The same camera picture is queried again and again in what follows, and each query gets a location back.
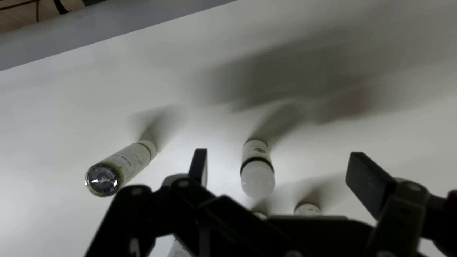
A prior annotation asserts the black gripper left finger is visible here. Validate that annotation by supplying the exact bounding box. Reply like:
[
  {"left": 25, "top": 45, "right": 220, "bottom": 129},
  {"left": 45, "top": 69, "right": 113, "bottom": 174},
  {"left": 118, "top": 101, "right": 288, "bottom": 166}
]
[{"left": 84, "top": 146, "right": 224, "bottom": 257}]

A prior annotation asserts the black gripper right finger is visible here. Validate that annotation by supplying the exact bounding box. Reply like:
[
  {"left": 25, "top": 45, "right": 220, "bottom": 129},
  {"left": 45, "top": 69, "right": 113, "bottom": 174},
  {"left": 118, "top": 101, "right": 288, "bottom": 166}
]
[{"left": 344, "top": 151, "right": 457, "bottom": 257}]

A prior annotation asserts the small white bottle silver cap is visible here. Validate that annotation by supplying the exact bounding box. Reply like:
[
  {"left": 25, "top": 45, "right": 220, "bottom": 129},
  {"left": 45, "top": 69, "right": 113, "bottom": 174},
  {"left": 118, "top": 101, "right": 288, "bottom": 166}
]
[{"left": 84, "top": 138, "right": 158, "bottom": 196}]

